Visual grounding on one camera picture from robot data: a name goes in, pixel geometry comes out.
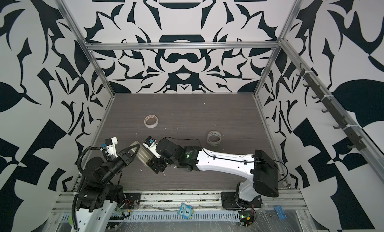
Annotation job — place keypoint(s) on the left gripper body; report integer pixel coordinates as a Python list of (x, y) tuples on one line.
[(118, 163)]

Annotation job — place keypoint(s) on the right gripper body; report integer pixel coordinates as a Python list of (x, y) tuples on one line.
[(162, 163)]

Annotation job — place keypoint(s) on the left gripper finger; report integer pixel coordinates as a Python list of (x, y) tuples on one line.
[(131, 155), (133, 146)]

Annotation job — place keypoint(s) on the white remote control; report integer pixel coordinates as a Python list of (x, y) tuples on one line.
[(143, 155)]

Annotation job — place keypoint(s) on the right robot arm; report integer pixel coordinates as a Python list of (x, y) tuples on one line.
[(260, 171)]

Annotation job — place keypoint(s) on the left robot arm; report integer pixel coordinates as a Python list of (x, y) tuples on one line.
[(97, 200)]

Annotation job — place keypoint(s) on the white masking tape roll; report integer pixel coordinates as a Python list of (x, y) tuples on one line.
[(151, 121)]

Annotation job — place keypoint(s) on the clear tape roll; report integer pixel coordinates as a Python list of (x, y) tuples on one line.
[(214, 138)]

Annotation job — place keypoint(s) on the small electronics board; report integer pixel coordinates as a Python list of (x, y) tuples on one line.
[(247, 218)]

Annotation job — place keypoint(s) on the blue tape piece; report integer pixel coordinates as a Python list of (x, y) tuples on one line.
[(280, 213)]

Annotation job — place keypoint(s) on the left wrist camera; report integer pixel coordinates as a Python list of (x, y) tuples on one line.
[(109, 150)]

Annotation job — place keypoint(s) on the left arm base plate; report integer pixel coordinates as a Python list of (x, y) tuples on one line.
[(131, 201)]

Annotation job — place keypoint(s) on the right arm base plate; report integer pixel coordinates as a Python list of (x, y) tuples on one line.
[(231, 202)]

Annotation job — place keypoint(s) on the white slotted cable duct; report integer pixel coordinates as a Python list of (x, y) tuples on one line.
[(199, 216)]

